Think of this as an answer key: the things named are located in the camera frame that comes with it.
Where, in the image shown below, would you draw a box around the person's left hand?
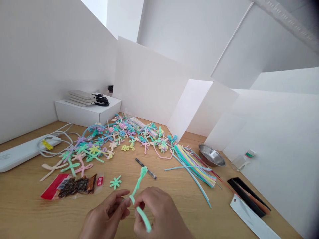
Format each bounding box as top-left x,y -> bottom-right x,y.
79,189 -> 132,239

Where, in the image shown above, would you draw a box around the person's right hand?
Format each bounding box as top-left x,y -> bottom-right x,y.
133,186 -> 195,239

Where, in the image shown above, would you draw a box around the mint green pipe cleaner stem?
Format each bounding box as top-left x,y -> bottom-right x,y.
120,166 -> 152,233

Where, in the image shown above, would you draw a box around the single green pipe cleaner flower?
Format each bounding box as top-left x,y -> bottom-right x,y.
109,175 -> 123,191

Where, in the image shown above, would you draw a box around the red and clear snack packet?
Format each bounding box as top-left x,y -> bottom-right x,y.
40,171 -> 105,200

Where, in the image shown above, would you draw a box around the black pen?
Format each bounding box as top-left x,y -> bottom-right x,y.
135,157 -> 158,180

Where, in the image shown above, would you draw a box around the bundle of straight pastel pipe cleaners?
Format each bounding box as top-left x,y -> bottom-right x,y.
164,143 -> 218,209

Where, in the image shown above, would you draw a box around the pile of pastel pipe cleaner flowers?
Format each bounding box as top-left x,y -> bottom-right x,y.
39,113 -> 179,183

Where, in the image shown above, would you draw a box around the steel bowl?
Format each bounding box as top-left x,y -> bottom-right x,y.
198,143 -> 227,168

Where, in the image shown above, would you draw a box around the black tray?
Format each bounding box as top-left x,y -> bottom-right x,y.
226,177 -> 272,218

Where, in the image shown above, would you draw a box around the white paper packet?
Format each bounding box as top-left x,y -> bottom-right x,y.
229,194 -> 282,239

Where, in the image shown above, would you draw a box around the clear plastic cup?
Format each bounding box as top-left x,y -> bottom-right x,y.
231,154 -> 251,172

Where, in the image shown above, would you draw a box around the clear bag of pipe cleaners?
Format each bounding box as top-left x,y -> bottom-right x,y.
124,109 -> 160,138

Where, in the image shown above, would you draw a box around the white power strip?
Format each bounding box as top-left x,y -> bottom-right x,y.
0,135 -> 62,173

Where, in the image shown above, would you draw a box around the white cardboard box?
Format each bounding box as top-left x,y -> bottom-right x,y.
54,94 -> 122,128

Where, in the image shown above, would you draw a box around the folded white board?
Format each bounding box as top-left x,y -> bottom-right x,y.
166,79 -> 240,144

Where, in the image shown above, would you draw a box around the grey power bank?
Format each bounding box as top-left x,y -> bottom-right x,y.
68,90 -> 94,98
68,97 -> 98,104
68,94 -> 97,101
65,99 -> 97,107

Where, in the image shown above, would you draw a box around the white partition board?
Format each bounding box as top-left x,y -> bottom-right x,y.
113,36 -> 215,126

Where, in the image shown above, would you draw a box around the thin red wires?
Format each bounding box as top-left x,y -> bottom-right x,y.
210,170 -> 236,195

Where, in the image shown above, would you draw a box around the orange handled tool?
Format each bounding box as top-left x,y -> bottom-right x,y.
234,182 -> 271,215

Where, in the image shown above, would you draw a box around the white cable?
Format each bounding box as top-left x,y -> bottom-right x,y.
37,122 -> 76,158

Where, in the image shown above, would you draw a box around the black cables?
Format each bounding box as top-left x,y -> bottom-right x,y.
90,93 -> 110,107

